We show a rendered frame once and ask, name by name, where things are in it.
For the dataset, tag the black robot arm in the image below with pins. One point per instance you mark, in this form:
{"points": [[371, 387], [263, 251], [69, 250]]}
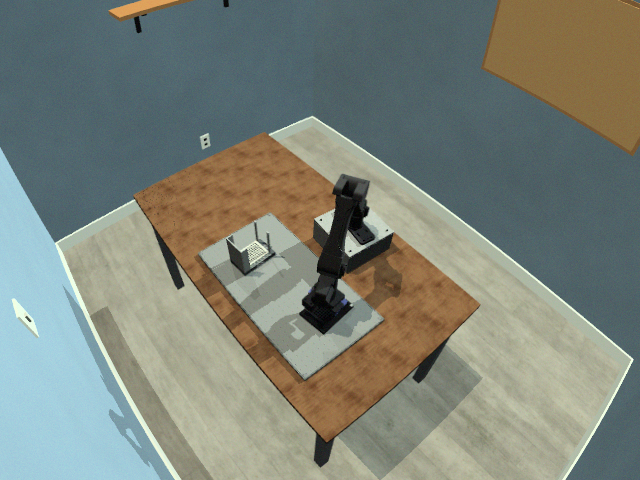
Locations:
{"points": [[332, 255]]}

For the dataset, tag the white well plate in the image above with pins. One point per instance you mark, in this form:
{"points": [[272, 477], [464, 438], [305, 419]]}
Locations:
{"points": [[256, 253]]}

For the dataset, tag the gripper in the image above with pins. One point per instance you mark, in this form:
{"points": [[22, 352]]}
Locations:
{"points": [[339, 301]]}

